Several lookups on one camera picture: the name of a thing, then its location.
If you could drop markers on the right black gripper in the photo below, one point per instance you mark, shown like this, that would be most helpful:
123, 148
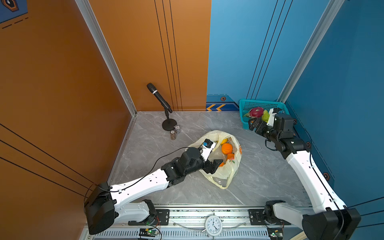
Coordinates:
251, 126

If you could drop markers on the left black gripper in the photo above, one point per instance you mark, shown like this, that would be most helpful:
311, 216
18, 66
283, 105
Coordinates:
214, 166

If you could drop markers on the pink dragon fruit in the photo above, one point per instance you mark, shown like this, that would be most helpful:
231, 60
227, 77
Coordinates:
254, 113

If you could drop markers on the green pear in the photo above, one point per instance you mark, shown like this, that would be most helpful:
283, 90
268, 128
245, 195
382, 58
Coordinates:
265, 116

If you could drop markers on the yellowish printed plastic bag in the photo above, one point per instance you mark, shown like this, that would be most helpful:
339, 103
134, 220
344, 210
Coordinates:
228, 169

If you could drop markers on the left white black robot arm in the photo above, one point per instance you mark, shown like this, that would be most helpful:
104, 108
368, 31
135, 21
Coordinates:
107, 204

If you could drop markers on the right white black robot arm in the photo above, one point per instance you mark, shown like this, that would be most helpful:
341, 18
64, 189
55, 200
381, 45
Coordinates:
329, 218

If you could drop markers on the teal plastic basket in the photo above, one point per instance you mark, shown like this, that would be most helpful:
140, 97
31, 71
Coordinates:
246, 105

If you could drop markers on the brown small jar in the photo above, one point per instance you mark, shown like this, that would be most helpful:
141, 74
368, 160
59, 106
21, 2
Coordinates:
173, 135

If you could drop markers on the clear small jar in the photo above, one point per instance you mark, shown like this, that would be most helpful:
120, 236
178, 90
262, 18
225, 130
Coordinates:
177, 129

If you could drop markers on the black microphone on stand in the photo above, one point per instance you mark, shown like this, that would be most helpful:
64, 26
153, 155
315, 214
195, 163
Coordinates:
168, 124

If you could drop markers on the white analog clock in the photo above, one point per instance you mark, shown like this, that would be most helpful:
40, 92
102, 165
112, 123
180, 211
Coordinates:
213, 226

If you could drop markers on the circuit board right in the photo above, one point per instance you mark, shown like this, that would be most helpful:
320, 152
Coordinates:
275, 234

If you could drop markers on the green circuit board left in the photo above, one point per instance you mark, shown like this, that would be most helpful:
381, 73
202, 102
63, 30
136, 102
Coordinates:
148, 234

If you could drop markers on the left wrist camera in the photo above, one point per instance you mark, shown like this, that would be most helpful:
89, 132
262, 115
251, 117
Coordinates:
208, 147

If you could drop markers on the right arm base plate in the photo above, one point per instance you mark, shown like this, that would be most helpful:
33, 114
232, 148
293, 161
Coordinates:
258, 217

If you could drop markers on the aluminium front rail frame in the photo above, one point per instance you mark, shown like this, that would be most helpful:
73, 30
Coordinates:
204, 222

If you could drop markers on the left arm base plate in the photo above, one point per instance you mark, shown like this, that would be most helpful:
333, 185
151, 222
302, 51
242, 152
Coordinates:
156, 216

